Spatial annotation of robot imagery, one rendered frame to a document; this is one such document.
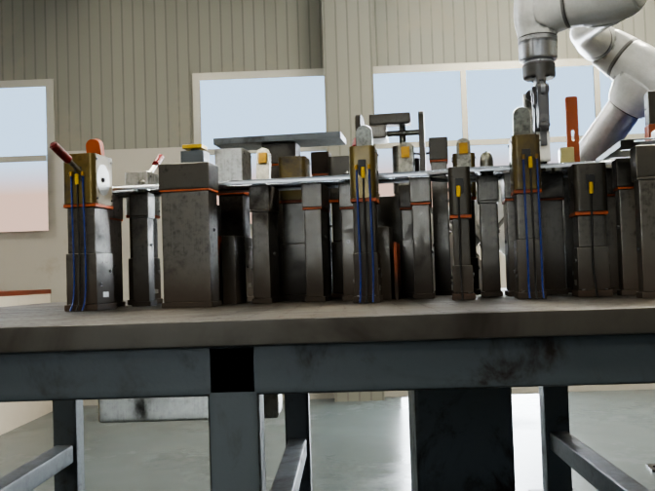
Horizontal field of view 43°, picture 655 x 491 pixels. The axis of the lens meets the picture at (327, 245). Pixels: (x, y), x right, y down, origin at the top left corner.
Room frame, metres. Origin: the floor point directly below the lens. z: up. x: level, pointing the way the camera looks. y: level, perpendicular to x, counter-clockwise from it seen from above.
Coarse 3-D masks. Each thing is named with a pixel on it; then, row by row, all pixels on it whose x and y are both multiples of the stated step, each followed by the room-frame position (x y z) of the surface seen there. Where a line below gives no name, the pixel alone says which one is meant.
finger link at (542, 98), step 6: (540, 84) 1.85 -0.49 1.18; (546, 84) 1.85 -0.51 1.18; (540, 90) 1.85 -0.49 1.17; (546, 90) 1.85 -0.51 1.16; (540, 96) 1.85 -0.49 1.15; (546, 96) 1.85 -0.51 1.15; (540, 102) 1.85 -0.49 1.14; (546, 102) 1.85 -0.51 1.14; (540, 108) 1.85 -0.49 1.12; (546, 108) 1.85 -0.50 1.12; (540, 114) 1.85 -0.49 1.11; (546, 114) 1.85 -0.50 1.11; (540, 120) 1.85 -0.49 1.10; (546, 120) 1.85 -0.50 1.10; (540, 126) 1.86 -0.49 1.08
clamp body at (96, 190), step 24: (72, 168) 1.88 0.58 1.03; (96, 168) 1.88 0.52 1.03; (72, 192) 1.88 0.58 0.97; (96, 192) 1.88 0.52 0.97; (72, 216) 1.87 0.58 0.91; (96, 216) 1.89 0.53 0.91; (72, 240) 1.87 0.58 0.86; (96, 240) 1.89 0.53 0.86; (72, 264) 1.88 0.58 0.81; (96, 264) 1.88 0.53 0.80; (72, 288) 1.88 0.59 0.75; (96, 288) 1.88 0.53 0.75
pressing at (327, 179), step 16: (608, 160) 1.84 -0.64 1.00; (320, 176) 1.96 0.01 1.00; (336, 176) 1.94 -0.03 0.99; (384, 176) 1.92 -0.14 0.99; (400, 176) 2.02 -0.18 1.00; (416, 176) 2.02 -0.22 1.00; (432, 176) 2.05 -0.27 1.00; (112, 192) 2.16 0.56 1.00; (128, 192) 2.17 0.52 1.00; (224, 192) 2.17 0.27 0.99; (240, 192) 2.16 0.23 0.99
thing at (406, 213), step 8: (408, 184) 2.11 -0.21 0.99; (400, 192) 2.11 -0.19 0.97; (408, 192) 2.11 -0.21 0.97; (400, 200) 2.11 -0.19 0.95; (408, 200) 2.11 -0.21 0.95; (400, 208) 2.11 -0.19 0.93; (408, 208) 2.11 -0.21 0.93; (408, 216) 2.11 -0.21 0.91; (408, 224) 2.11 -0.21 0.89; (408, 232) 2.11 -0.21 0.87; (408, 240) 2.11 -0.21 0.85; (408, 248) 2.11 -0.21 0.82; (408, 256) 2.11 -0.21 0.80; (408, 264) 2.11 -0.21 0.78; (408, 272) 2.11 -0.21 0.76; (408, 280) 2.11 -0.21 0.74; (408, 288) 2.11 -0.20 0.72; (408, 296) 2.11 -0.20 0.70
